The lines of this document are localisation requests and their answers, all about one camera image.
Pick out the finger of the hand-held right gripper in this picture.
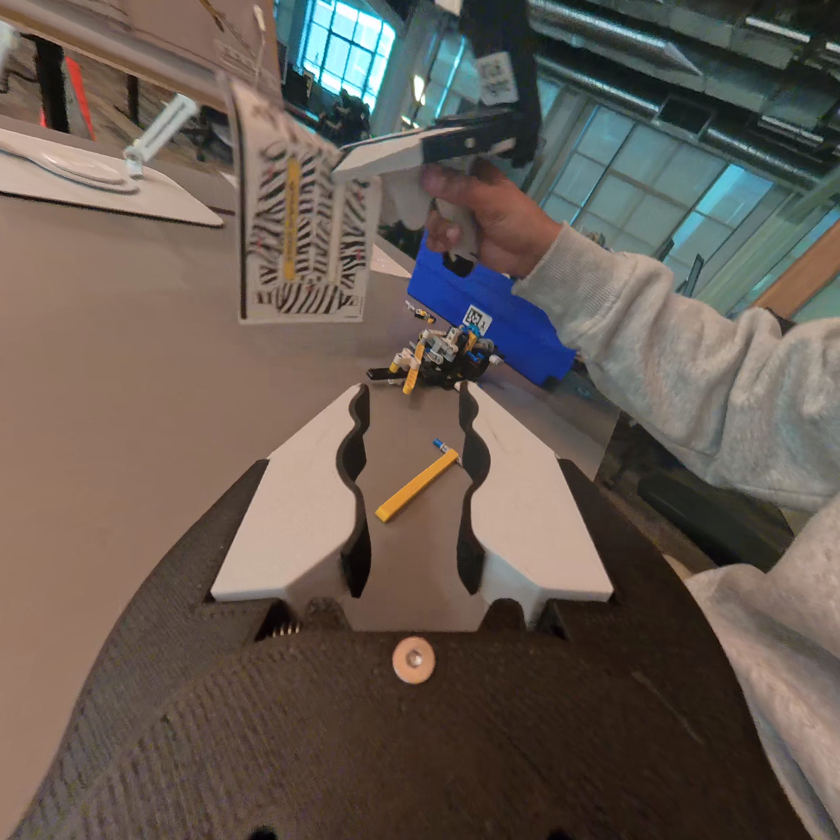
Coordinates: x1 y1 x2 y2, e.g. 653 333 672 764
330 128 429 182

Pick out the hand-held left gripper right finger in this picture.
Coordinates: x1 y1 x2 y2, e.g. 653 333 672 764
456 381 616 626

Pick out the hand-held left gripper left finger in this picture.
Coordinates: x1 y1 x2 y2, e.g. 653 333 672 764
210 384 374 618

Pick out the zebra striped sticker sheet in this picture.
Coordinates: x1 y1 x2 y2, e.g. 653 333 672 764
226 75 383 324

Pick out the person's right forearm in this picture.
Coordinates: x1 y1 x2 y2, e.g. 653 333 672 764
512 223 840 516

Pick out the yellow lego beam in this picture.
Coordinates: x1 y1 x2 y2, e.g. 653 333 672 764
375 453 460 524

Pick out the partly built lego model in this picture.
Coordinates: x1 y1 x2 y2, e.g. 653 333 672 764
366 325 506 396

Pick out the person's right hand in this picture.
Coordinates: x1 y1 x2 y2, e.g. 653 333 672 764
420 159 565 282

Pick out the blue plastic bin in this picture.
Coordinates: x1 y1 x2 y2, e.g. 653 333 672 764
407 230 578 389

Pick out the white desk mat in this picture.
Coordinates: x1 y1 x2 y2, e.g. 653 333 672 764
0 128 225 228

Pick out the person's grey sweatshirt torso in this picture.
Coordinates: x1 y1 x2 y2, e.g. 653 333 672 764
682 492 840 840

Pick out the white oval stand base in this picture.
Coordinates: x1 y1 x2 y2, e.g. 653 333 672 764
0 140 143 196

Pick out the wooden post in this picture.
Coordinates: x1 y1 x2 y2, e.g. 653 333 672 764
751 217 840 319

